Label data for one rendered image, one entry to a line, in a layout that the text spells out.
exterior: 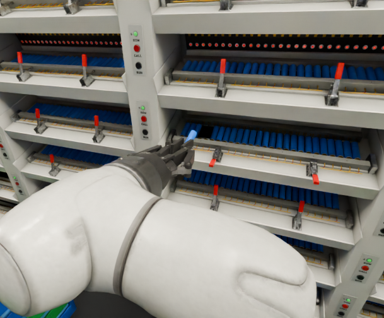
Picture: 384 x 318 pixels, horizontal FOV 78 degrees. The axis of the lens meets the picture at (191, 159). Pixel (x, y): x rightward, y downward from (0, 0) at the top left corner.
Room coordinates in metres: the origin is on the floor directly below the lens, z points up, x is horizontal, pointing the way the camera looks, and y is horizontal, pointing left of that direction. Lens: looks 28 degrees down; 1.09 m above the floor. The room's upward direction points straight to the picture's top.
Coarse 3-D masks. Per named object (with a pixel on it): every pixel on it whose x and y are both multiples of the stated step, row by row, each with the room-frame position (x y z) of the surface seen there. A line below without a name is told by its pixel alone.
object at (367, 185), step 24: (264, 120) 0.74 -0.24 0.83; (288, 120) 0.72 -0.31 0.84; (360, 144) 0.64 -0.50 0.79; (192, 168) 0.66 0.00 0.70; (216, 168) 0.63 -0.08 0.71; (240, 168) 0.60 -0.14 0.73; (264, 168) 0.59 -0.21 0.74; (288, 168) 0.58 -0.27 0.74; (336, 192) 0.53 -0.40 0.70; (360, 192) 0.51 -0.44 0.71
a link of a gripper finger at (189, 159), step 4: (188, 152) 0.43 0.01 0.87; (192, 152) 0.44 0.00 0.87; (188, 156) 0.41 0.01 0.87; (192, 156) 0.42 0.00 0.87; (184, 160) 0.38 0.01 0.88; (188, 160) 0.38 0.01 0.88; (192, 160) 0.42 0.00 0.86; (184, 164) 0.37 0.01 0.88; (188, 164) 0.36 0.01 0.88; (192, 164) 0.42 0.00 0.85; (188, 168) 0.36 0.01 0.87; (188, 176) 0.36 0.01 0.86
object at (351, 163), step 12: (204, 144) 0.68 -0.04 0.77; (216, 144) 0.67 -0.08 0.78; (228, 144) 0.66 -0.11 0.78; (240, 144) 0.66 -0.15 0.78; (276, 156) 0.61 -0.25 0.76; (288, 156) 0.60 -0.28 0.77; (300, 156) 0.59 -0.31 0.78; (312, 156) 0.58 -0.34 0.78; (324, 156) 0.58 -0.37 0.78; (324, 168) 0.56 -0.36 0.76; (360, 168) 0.55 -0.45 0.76
